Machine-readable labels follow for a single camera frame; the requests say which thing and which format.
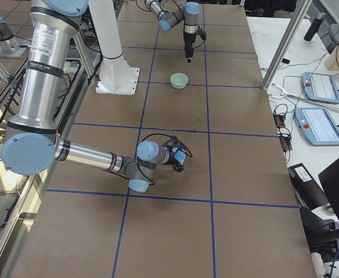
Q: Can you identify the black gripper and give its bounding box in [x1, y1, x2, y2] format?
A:
[184, 34, 194, 63]
[167, 138, 186, 171]

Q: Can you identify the light blue plastic cup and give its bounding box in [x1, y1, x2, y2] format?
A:
[174, 151, 186, 164]

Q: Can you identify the green plastic bowl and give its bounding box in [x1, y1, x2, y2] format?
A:
[170, 72, 189, 89]

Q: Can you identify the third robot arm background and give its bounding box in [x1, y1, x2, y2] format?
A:
[0, 16, 31, 58]

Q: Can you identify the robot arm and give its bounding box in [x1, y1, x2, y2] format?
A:
[135, 1, 207, 63]
[1, 1, 188, 192]

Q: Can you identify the black water bottle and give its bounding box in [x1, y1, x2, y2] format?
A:
[304, 12, 325, 41]

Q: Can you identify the orange circuit board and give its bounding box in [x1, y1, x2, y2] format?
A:
[273, 113, 292, 152]

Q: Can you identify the upper teach pendant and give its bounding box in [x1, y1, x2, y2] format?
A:
[302, 72, 339, 104]

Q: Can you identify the teach pendant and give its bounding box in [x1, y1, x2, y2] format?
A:
[302, 72, 339, 104]
[294, 107, 339, 147]

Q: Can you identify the lower teach pendant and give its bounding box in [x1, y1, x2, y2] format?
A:
[294, 107, 339, 147]

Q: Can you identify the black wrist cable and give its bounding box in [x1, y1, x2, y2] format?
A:
[169, 0, 208, 50]
[137, 133, 194, 186]

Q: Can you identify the white camera stand base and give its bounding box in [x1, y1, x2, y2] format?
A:
[89, 0, 140, 96]

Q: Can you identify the aluminium frame post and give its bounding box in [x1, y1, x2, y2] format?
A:
[261, 0, 312, 92]

